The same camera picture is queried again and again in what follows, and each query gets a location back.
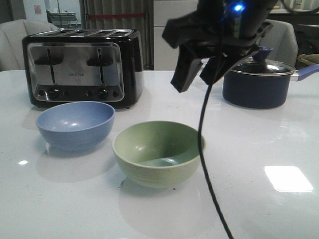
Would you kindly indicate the blue bowl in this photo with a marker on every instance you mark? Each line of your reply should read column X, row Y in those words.
column 76, row 126

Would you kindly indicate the grey chair at left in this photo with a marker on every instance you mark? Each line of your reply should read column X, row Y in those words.
column 11, row 35

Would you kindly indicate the black silver toaster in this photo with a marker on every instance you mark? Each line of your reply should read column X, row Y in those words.
column 71, row 65

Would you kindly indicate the grey upholstered chair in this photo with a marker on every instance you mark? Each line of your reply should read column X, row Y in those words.
column 281, row 38

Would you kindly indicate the tan cushion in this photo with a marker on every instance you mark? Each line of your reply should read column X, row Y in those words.
column 308, row 60

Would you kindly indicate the glass pot lid blue knob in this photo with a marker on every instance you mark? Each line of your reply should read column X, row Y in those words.
column 260, row 65

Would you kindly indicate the red barrier belt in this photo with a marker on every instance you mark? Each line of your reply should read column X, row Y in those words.
column 110, row 16

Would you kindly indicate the white refrigerator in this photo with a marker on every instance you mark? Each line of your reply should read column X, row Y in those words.
column 166, row 50

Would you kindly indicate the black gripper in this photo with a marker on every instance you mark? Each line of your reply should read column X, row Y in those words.
column 232, row 26

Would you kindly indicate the metal barrier post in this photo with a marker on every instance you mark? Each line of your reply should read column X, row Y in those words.
column 86, row 14

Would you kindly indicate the blue saucepan with handle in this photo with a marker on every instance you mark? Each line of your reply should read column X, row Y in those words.
column 261, row 92

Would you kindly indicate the green bowl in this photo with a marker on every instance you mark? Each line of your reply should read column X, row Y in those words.
column 157, row 154

